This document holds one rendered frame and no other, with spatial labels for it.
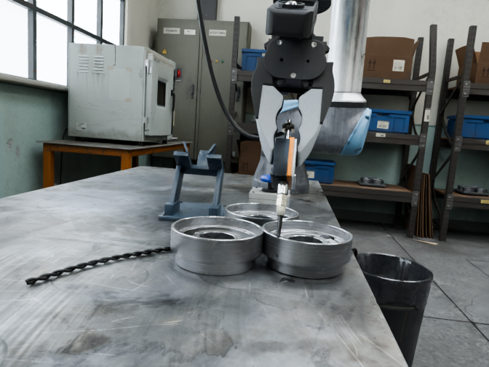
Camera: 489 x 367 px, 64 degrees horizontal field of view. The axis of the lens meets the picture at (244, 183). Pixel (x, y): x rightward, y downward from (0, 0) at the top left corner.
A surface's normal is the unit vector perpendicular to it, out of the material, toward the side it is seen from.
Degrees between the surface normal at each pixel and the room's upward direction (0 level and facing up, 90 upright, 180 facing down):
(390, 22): 90
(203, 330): 0
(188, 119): 90
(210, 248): 90
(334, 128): 94
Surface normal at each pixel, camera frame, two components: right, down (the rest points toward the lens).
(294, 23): -0.21, 0.49
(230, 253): 0.32, 0.16
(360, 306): 0.07, -0.99
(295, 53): -0.14, 0.00
